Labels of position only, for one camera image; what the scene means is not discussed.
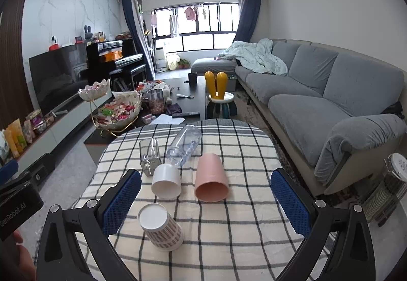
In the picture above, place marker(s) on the black remote control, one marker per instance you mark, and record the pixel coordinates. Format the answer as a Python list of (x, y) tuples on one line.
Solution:
[(186, 114)]

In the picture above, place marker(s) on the white and red camera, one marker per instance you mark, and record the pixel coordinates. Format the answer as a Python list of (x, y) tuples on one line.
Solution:
[(54, 43)]

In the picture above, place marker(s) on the electric heater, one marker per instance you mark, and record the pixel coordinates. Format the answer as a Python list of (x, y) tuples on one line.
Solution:
[(386, 188)]

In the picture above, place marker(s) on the dark coffee table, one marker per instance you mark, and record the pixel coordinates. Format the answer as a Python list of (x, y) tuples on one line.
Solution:
[(190, 103)]

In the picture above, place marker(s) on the white cup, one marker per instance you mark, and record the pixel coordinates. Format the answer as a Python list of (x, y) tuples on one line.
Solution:
[(166, 181)]

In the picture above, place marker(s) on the clear plastic bottle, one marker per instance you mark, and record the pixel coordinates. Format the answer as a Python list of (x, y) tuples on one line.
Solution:
[(186, 144)]

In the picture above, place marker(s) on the blue curtain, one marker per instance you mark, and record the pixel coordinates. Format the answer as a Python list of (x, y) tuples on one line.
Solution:
[(133, 33), (248, 17)]

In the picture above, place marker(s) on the pink hanging garment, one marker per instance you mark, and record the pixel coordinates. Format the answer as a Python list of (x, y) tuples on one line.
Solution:
[(190, 13)]

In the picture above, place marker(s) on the checked paper cup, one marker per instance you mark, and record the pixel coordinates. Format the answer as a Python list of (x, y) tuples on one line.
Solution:
[(162, 228)]

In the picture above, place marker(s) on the grey rabbit figure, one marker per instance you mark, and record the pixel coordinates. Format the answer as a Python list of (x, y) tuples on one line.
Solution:
[(87, 34)]

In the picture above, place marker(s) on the white air purifier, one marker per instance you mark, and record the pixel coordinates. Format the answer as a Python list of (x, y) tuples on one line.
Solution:
[(161, 60)]

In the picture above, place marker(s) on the white hanging garment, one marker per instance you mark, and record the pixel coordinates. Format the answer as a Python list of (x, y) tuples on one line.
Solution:
[(174, 26)]

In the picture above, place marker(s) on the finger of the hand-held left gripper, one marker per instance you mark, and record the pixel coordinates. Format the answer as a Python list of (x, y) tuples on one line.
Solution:
[(8, 169)]

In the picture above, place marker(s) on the row of snack packets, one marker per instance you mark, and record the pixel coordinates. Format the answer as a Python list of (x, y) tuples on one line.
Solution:
[(19, 136)]

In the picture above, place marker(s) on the pink cup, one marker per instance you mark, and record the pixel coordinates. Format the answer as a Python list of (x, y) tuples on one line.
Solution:
[(210, 177)]

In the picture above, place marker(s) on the person's left hand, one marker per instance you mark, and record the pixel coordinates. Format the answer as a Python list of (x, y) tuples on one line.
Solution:
[(19, 263)]

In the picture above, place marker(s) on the flat screen television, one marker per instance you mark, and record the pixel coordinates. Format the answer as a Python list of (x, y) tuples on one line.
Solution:
[(57, 74)]

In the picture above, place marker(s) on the pale green blanket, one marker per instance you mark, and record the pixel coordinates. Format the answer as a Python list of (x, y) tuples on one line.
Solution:
[(257, 57)]

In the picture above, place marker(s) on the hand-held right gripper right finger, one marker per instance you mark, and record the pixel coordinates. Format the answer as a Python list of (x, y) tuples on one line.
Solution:
[(291, 201)]

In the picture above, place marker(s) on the checked tablecloth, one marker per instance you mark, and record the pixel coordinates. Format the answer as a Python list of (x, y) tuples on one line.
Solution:
[(229, 230)]

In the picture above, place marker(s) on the black piano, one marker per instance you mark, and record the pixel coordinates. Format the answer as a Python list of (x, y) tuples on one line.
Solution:
[(111, 55)]

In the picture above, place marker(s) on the black mug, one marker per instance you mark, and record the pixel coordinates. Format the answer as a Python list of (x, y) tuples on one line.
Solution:
[(192, 77)]

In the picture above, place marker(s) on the tiered shell snack bowl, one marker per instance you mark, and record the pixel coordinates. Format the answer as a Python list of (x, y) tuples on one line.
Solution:
[(119, 112)]

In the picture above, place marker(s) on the clear square glass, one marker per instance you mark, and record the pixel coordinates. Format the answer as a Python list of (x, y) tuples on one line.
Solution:
[(149, 157)]

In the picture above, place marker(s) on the plush toy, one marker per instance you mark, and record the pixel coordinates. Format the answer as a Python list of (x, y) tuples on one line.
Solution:
[(162, 90)]

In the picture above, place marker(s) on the clear snack jar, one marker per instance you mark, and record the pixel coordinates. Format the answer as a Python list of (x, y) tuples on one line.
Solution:
[(155, 103)]

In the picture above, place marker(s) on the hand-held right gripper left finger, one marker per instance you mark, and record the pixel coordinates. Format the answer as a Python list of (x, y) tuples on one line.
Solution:
[(122, 201)]

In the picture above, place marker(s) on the grey television cabinet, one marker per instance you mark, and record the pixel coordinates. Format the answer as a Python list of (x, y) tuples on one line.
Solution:
[(63, 131)]

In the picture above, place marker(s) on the potted plant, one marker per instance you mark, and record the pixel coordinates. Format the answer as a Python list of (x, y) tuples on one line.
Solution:
[(184, 63)]

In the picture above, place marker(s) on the grey sofa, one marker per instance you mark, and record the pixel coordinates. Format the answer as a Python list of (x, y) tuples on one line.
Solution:
[(318, 93)]

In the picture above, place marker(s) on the black piano bench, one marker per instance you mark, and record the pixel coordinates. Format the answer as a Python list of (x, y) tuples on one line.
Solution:
[(130, 72)]

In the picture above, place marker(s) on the yellow rabbit ear stool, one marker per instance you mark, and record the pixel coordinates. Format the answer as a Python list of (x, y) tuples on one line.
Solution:
[(219, 96)]

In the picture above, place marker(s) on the white paper sheets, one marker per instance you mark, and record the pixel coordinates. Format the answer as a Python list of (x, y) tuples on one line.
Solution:
[(170, 119)]

